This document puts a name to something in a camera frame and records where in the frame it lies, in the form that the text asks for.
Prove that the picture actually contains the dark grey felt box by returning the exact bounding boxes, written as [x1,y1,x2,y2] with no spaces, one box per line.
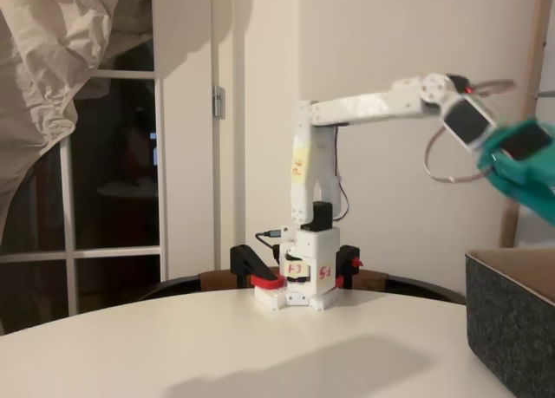
[463,247,555,398]

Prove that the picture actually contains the dark round chair backrest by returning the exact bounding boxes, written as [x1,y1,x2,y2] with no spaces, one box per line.
[138,265,467,306]

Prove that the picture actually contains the metal door hinge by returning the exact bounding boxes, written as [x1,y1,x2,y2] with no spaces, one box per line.
[211,85,226,120]

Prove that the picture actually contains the white framed glass door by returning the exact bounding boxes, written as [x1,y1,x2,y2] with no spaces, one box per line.
[0,0,214,336]

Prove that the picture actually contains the beige crumpled curtain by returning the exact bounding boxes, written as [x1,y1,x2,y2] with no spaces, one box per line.
[0,0,153,247]

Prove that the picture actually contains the wooden frame translucent panel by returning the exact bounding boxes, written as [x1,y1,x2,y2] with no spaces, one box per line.
[498,0,555,250]

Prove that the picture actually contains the red black servo cable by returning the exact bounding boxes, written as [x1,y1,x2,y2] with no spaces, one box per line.
[332,78,518,222]

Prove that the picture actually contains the black usb cable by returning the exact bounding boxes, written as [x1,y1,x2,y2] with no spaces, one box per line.
[254,228,285,254]

